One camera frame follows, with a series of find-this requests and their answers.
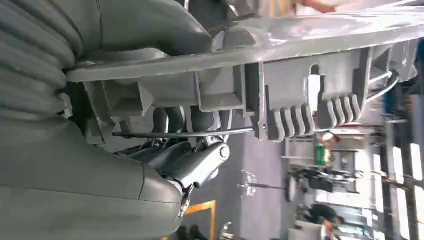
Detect yellow floor tape outline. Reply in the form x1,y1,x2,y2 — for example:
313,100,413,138
162,199,218,240

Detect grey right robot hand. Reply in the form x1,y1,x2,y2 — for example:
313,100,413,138
0,0,233,240

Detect black humanoid robot legs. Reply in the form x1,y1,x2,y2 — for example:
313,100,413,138
177,224,208,240

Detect ribbed grey right arm sleeve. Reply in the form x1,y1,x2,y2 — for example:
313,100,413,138
0,0,84,122

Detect person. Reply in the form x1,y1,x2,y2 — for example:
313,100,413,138
303,203,345,229
294,0,337,14

